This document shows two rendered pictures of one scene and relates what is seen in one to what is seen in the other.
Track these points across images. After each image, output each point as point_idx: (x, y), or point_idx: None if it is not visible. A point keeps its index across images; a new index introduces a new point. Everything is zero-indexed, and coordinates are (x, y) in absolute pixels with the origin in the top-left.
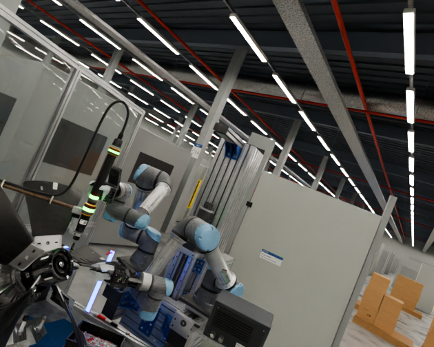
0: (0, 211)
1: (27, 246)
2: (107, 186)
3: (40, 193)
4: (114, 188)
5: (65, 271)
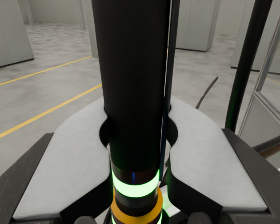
0: (196, 106)
1: (165, 165)
2: (84, 145)
3: (259, 144)
4: None
5: (110, 223)
